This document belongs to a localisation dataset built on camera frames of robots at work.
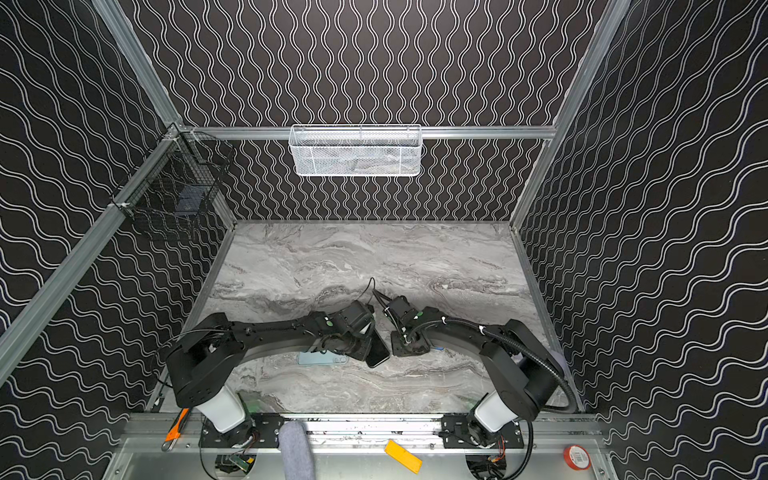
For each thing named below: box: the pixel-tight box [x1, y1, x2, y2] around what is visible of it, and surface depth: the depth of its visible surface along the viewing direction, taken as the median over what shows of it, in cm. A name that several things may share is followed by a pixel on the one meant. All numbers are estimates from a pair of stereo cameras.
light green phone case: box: [298, 350, 349, 365], surface depth 87 cm
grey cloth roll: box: [279, 421, 316, 480], surface depth 71 cm
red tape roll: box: [563, 444, 592, 471], surface depth 71 cm
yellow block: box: [384, 439, 423, 475], surface depth 72 cm
